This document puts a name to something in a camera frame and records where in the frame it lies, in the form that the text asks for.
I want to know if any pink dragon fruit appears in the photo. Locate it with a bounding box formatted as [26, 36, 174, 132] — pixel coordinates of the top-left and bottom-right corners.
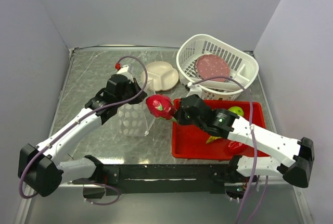
[146, 94, 176, 121]

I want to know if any clear dotted zip top bag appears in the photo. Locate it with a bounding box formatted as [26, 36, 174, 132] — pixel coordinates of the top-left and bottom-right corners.
[116, 79, 155, 136]

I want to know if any yellow banana bunch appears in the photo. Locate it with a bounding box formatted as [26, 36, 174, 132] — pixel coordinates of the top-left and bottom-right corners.
[206, 136, 220, 144]

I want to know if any red bell pepper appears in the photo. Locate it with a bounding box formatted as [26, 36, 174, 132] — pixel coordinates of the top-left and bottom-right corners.
[225, 141, 247, 155]

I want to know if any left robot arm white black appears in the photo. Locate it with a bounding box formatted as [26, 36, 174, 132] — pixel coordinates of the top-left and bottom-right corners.
[18, 73, 147, 199]

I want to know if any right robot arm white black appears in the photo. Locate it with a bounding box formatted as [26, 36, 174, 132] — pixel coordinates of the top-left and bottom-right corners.
[176, 95, 315, 188]

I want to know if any red plastic tray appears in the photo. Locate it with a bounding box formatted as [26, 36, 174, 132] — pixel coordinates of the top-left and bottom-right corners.
[171, 100, 266, 161]

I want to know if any beige divided plate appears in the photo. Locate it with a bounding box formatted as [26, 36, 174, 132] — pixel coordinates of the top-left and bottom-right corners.
[146, 61, 179, 92]

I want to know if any pink dotted plate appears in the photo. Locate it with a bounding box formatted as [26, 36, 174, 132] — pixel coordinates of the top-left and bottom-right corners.
[195, 54, 230, 79]

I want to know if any green apple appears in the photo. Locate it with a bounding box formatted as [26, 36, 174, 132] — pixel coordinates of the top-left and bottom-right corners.
[228, 106, 244, 117]

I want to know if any white plastic basket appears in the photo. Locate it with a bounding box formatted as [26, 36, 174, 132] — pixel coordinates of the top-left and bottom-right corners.
[176, 34, 259, 88]

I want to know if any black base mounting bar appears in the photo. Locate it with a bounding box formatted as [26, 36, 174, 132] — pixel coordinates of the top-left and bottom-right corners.
[89, 164, 249, 194]

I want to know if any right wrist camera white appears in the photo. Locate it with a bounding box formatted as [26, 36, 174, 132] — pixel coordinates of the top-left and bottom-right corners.
[185, 82, 202, 98]

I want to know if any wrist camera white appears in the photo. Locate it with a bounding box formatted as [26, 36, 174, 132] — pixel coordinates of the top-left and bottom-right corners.
[115, 63, 131, 76]
[185, 82, 202, 98]

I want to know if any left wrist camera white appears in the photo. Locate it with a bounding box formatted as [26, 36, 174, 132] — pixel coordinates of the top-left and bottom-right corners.
[115, 63, 131, 76]

